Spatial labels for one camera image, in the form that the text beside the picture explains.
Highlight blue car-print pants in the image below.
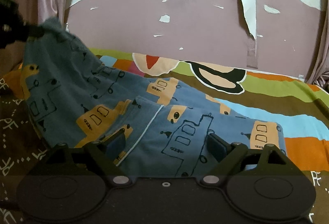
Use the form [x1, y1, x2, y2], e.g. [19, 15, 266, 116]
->
[22, 17, 286, 180]

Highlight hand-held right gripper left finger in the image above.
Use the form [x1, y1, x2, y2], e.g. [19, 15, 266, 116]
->
[45, 130, 131, 187]

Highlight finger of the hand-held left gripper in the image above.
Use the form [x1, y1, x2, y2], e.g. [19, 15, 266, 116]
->
[25, 24, 52, 38]

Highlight colourful printed bed sheet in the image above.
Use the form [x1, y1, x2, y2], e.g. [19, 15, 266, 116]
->
[0, 52, 329, 224]

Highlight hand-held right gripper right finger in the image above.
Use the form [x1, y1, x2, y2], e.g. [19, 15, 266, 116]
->
[200, 133, 289, 186]

